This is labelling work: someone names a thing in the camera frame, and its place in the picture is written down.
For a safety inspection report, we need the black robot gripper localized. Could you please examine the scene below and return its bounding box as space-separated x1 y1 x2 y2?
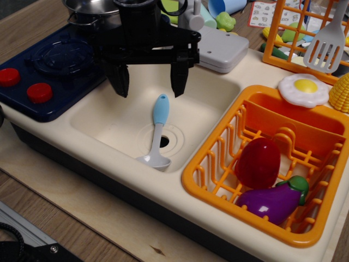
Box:
92 1 201 98

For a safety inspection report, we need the silver metal pan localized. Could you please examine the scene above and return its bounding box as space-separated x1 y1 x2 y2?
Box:
62 0 122 31

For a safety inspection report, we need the grey toy faucet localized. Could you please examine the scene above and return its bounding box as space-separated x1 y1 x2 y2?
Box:
178 1 249 73

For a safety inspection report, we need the cream toy kitchen sink unit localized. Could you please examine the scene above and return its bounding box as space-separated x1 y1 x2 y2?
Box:
3 50 348 261

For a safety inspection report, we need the green toy bell pepper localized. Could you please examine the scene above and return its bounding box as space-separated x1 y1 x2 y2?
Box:
215 11 236 32

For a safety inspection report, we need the blue plastic cup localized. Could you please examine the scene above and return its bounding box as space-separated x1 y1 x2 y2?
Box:
208 0 247 18

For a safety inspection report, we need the red stove knob right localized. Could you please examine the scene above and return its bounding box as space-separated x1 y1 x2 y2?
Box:
27 83 53 104

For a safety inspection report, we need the red stove knob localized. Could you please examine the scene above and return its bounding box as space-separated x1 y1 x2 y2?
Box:
0 68 21 87
27 83 53 104

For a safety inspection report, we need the dark blue toy stove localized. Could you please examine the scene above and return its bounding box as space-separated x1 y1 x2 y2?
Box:
0 23 107 123

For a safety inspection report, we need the small yellow corn piece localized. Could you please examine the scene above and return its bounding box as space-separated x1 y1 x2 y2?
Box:
262 26 284 43

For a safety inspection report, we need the printed picture card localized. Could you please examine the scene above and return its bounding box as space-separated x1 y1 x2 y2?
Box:
248 1 300 28

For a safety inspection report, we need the green toy cucumber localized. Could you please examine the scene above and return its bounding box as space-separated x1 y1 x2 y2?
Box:
260 43 288 60

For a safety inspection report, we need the red stove knob left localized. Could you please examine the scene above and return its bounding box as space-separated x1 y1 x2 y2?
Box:
0 68 21 87

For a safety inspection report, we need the red toy pepper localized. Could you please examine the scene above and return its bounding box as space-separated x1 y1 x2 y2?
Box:
234 138 281 189

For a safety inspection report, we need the light green toy fruit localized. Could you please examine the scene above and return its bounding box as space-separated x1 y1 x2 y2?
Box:
281 22 305 43

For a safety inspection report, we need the orange plastic basket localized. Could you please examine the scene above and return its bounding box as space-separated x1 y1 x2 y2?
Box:
262 0 349 86

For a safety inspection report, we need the toy fried egg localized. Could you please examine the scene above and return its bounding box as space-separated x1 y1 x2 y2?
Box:
278 74 329 108

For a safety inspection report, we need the wooden base board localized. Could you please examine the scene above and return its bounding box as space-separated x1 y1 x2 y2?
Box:
1 1 348 261

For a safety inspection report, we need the orange plastic dish rack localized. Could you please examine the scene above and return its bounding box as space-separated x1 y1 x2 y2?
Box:
182 85 348 248

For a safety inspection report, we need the grey toy spatula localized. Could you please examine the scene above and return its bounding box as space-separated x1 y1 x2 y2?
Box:
303 0 348 74

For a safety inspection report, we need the purple toy eggplant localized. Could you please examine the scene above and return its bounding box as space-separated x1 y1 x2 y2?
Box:
236 176 309 225

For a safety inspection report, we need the yellow toy corn cob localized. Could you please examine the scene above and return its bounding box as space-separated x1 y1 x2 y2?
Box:
329 73 349 113

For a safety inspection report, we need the grey spoon blue handle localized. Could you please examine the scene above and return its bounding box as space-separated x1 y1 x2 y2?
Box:
136 94 171 171

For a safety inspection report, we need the black cable bottom left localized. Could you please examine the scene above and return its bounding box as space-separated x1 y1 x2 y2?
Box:
0 222 26 262

